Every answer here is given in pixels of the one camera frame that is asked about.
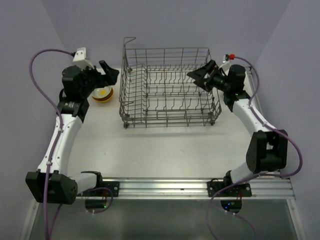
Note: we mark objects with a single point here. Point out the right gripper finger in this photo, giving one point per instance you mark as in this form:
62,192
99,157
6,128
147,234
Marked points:
204,84
201,72

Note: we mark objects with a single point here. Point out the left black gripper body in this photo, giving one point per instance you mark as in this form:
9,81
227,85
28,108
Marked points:
92,79

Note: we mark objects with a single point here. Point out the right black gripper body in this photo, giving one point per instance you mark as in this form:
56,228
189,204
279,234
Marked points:
219,82

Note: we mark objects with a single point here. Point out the cream white bowl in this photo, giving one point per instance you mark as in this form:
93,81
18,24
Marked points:
100,93

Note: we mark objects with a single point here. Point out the yellow bowl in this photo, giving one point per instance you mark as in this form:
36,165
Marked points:
103,100

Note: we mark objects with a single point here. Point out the grey wire dish rack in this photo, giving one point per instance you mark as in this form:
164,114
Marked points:
155,90

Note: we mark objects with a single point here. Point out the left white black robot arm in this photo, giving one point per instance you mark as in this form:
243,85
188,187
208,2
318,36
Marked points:
50,182

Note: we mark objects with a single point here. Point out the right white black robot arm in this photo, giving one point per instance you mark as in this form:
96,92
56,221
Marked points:
237,104

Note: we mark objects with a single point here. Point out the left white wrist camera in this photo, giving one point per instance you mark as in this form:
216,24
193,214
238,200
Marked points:
80,59

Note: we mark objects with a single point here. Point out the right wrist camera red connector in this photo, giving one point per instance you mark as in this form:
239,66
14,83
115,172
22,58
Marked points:
226,61

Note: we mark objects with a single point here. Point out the aluminium mounting rail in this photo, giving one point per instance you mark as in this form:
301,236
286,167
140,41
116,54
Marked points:
195,188

